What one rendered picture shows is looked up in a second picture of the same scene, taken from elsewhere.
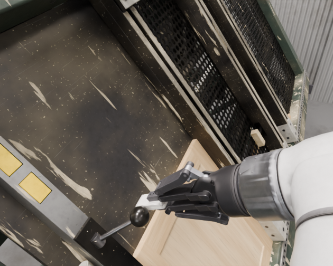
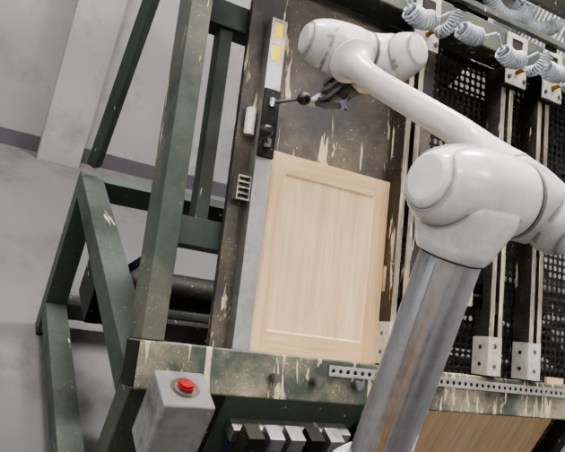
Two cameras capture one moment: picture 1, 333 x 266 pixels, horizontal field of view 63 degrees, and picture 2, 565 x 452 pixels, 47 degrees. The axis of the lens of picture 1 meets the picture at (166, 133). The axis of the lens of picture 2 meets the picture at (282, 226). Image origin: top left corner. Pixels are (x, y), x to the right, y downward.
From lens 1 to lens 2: 1.53 m
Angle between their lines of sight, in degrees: 35
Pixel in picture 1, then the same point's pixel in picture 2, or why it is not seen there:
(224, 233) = (337, 258)
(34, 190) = (274, 52)
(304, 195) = not seen: hidden behind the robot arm
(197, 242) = (312, 219)
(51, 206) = (273, 65)
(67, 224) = (269, 80)
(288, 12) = not seen: outside the picture
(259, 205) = not seen: hidden behind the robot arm
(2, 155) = (280, 28)
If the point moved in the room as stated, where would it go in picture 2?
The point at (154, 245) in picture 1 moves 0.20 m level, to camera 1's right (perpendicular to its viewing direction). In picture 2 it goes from (288, 164) to (340, 197)
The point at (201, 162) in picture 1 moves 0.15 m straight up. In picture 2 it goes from (375, 196) to (395, 152)
